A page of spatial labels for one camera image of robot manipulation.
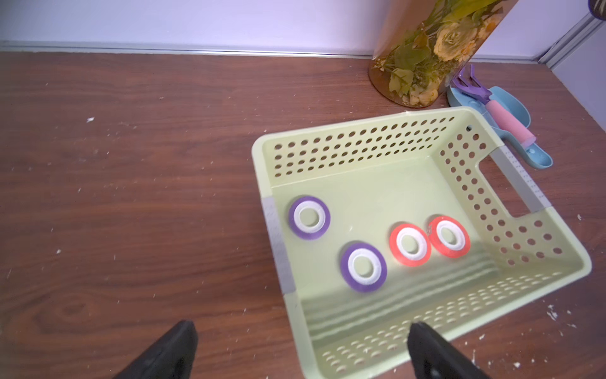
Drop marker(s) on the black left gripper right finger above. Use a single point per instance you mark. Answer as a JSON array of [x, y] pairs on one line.
[[434, 357]]

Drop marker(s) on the green perforated storage basket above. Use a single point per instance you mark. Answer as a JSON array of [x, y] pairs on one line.
[[407, 168]]

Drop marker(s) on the red tape roll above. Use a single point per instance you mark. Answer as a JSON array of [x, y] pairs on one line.
[[410, 245], [449, 237]]

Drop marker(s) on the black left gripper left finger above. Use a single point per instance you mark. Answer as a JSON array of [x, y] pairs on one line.
[[171, 356]]

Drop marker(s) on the purple pink toy rake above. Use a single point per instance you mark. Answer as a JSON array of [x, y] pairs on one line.
[[468, 84]]

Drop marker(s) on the purple tape roll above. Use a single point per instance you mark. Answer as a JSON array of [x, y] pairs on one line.
[[296, 223], [357, 282]]

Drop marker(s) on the amber vase with flowers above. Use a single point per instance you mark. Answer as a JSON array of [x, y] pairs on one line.
[[423, 44]]

